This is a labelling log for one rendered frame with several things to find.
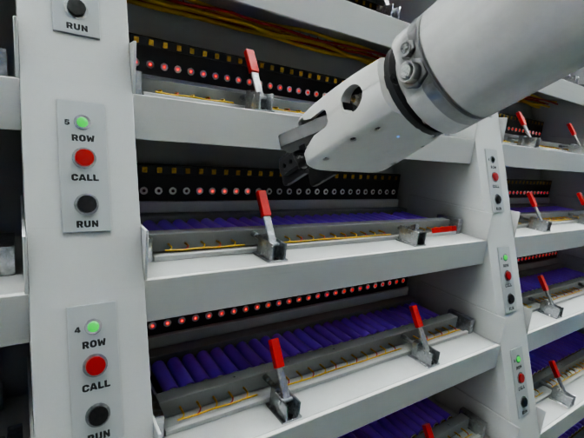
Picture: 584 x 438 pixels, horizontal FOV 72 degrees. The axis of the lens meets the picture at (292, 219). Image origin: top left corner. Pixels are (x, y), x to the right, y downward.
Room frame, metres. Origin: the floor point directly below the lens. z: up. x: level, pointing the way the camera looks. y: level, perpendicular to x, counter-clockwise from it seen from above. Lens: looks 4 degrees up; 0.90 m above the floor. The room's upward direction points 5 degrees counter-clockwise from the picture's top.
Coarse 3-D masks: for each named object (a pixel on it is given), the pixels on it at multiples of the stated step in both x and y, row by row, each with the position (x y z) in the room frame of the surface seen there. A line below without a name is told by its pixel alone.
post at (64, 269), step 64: (64, 64) 0.36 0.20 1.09; (128, 64) 0.39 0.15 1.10; (128, 128) 0.39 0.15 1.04; (128, 192) 0.39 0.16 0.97; (64, 256) 0.35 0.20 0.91; (128, 256) 0.38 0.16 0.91; (64, 320) 0.35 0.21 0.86; (128, 320) 0.38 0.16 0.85; (64, 384) 0.35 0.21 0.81; (128, 384) 0.38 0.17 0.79
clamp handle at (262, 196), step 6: (258, 192) 0.50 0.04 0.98; (264, 192) 0.51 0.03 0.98; (258, 198) 0.50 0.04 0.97; (264, 198) 0.51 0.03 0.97; (258, 204) 0.51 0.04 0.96; (264, 204) 0.50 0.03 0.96; (264, 210) 0.50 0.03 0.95; (264, 216) 0.50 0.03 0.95; (264, 222) 0.50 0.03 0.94; (270, 222) 0.50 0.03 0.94; (270, 228) 0.50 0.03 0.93; (270, 234) 0.49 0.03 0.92; (270, 240) 0.49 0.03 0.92
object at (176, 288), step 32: (480, 224) 0.74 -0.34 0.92; (224, 256) 0.49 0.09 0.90; (256, 256) 0.50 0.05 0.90; (288, 256) 0.51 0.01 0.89; (320, 256) 0.53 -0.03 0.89; (352, 256) 0.54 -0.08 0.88; (384, 256) 0.58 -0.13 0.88; (416, 256) 0.63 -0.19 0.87; (448, 256) 0.68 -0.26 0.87; (480, 256) 0.73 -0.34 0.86; (160, 288) 0.40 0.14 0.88; (192, 288) 0.42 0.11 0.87; (224, 288) 0.44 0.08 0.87; (256, 288) 0.47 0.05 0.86; (288, 288) 0.50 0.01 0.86; (320, 288) 0.53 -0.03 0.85
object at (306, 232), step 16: (288, 224) 0.58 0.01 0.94; (304, 224) 0.59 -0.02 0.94; (320, 224) 0.60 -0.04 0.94; (336, 224) 0.62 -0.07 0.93; (352, 224) 0.63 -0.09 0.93; (368, 224) 0.65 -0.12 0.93; (384, 224) 0.67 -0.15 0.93; (400, 224) 0.69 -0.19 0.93; (432, 224) 0.74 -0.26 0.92; (448, 224) 0.77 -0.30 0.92; (160, 240) 0.47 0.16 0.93; (176, 240) 0.48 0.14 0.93; (192, 240) 0.49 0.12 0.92; (208, 240) 0.50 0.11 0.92; (224, 240) 0.51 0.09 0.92; (240, 240) 0.53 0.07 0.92; (256, 240) 0.54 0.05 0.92; (288, 240) 0.57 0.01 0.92; (304, 240) 0.56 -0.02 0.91
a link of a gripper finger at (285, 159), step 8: (304, 144) 0.37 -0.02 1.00; (296, 152) 0.35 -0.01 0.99; (304, 152) 0.36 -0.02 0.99; (280, 160) 0.42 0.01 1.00; (288, 160) 0.40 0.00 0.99; (296, 160) 0.37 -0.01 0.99; (280, 168) 0.41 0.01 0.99; (288, 168) 0.40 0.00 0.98; (296, 168) 0.39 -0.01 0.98; (288, 176) 0.41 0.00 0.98; (296, 176) 0.40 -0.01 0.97; (288, 184) 0.41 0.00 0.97
